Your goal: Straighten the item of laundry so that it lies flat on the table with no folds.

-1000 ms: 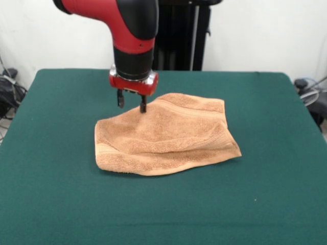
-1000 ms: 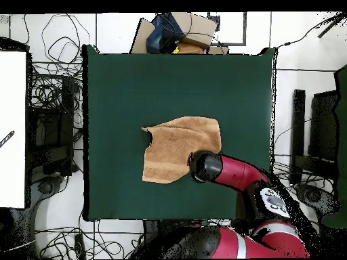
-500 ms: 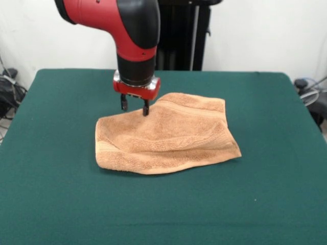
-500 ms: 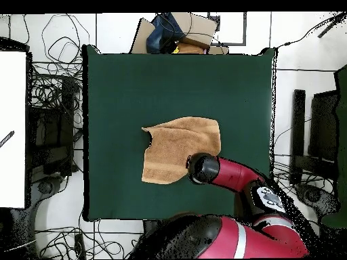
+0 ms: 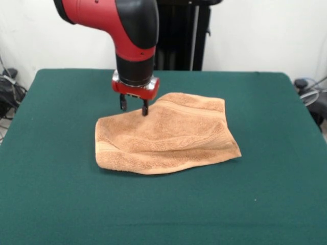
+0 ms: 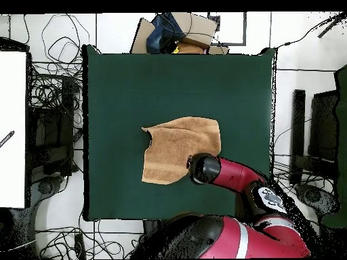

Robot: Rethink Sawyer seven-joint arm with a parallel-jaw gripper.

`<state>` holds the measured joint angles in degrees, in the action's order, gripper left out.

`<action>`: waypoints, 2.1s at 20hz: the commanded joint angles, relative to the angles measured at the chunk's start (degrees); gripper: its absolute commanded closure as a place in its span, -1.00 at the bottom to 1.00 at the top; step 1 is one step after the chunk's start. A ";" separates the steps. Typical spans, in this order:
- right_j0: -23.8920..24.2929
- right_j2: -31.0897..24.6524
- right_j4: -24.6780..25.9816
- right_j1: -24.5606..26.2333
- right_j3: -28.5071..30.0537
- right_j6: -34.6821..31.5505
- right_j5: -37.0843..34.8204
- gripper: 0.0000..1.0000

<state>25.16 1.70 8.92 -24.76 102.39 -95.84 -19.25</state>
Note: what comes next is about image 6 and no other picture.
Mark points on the orange terry towel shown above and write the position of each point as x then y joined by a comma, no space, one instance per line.
173,146

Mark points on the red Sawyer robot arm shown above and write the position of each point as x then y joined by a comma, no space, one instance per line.
235,173

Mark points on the orange brown cloth item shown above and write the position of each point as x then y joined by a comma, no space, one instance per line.
189,48

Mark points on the flat cardboard sheet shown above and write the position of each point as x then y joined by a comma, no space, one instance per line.
142,38

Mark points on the dark green table cloth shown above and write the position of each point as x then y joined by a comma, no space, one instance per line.
122,89

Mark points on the black upright bar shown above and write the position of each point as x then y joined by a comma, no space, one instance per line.
298,130

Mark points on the blue bag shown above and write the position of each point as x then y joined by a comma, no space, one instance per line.
160,38

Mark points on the dark stand foot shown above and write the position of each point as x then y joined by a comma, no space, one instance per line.
317,197
46,187

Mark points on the large cardboard box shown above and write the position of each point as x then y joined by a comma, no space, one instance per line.
195,27

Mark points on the black power strip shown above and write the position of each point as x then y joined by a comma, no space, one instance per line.
80,243

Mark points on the black equipment rack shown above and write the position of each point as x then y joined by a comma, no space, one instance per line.
54,130

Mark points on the black panel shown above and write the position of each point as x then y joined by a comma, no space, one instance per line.
324,124

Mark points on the white board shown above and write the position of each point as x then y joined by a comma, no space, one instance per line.
13,108

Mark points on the striped black rod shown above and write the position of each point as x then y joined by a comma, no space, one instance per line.
6,139

